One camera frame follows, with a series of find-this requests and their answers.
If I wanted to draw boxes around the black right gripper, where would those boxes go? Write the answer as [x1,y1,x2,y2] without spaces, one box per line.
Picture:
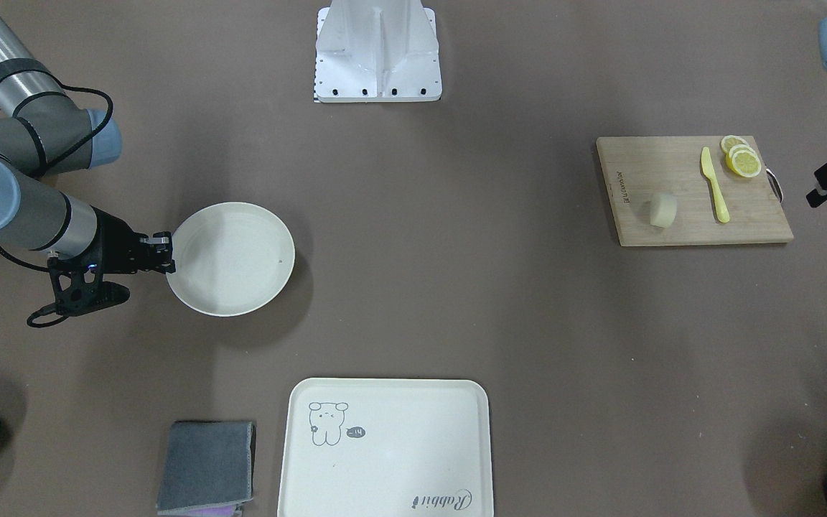
[76,208,175,274]

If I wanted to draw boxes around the cream round plate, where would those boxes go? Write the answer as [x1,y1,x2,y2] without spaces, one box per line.
[165,202,296,317]

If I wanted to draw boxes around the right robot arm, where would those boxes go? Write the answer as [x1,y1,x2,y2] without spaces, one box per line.
[0,17,175,274]

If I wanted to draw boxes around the cream rectangular tray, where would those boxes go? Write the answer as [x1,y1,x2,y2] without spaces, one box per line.
[278,378,495,516]

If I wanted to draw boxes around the lemon slices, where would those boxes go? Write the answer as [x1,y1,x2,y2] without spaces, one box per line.
[721,134,762,179]

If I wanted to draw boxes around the yellow plastic knife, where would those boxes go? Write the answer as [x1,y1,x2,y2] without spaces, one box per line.
[700,146,731,225]

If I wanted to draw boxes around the wooden cutting board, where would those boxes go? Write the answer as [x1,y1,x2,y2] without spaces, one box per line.
[595,136,794,248]

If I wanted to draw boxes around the grey folded cloth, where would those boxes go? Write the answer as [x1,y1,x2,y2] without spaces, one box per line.
[156,420,255,516]

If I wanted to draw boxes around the white pedestal column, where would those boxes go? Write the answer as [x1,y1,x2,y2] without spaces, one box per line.
[313,1,443,103]

